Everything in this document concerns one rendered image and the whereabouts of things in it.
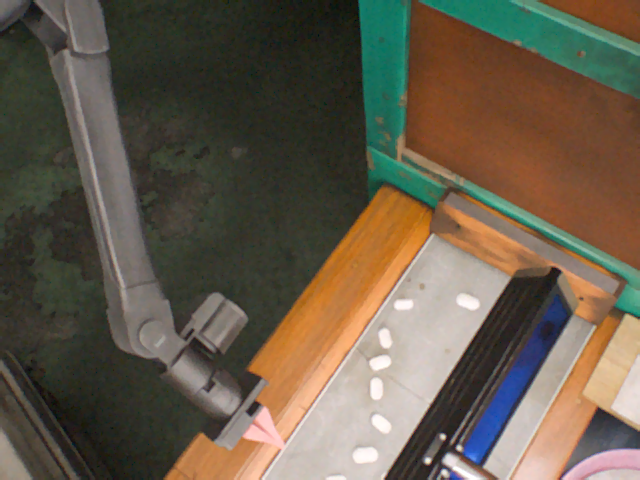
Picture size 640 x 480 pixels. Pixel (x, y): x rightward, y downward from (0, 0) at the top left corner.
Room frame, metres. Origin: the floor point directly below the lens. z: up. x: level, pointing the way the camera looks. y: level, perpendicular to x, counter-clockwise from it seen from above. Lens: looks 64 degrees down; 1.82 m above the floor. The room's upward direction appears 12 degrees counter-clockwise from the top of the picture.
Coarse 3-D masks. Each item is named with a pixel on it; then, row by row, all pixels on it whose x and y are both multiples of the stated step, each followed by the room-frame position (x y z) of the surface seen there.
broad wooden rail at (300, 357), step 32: (384, 192) 0.58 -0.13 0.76; (384, 224) 0.52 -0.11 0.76; (416, 224) 0.50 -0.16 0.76; (352, 256) 0.47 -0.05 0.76; (384, 256) 0.46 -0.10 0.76; (416, 256) 0.46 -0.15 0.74; (320, 288) 0.43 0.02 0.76; (352, 288) 0.41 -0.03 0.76; (384, 288) 0.41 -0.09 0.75; (288, 320) 0.38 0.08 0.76; (320, 320) 0.37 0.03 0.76; (352, 320) 0.36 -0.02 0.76; (288, 352) 0.33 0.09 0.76; (320, 352) 0.32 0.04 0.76; (288, 384) 0.28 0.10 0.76; (320, 384) 0.27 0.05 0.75; (288, 416) 0.23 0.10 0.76; (192, 448) 0.21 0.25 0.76; (256, 448) 0.19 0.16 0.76
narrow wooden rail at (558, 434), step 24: (624, 312) 0.28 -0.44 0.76; (600, 336) 0.25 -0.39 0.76; (576, 360) 0.23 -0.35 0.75; (576, 384) 0.19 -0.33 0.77; (552, 408) 0.16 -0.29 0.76; (576, 408) 0.16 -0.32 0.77; (552, 432) 0.13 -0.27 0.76; (576, 432) 0.12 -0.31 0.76; (528, 456) 0.10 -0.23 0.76; (552, 456) 0.10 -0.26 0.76
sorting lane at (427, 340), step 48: (432, 240) 0.48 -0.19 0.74; (432, 288) 0.39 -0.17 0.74; (480, 288) 0.38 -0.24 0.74; (432, 336) 0.31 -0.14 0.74; (576, 336) 0.27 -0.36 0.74; (336, 384) 0.27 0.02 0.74; (384, 384) 0.25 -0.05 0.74; (432, 384) 0.24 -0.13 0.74; (336, 432) 0.20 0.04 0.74; (528, 432) 0.14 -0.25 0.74
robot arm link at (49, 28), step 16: (0, 0) 0.62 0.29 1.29; (16, 0) 0.63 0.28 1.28; (32, 0) 0.68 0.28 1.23; (48, 0) 0.63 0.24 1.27; (0, 16) 0.61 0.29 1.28; (16, 16) 0.63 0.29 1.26; (32, 16) 0.66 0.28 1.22; (48, 16) 0.62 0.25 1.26; (48, 32) 0.63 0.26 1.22; (64, 32) 0.60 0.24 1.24; (64, 48) 0.62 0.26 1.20
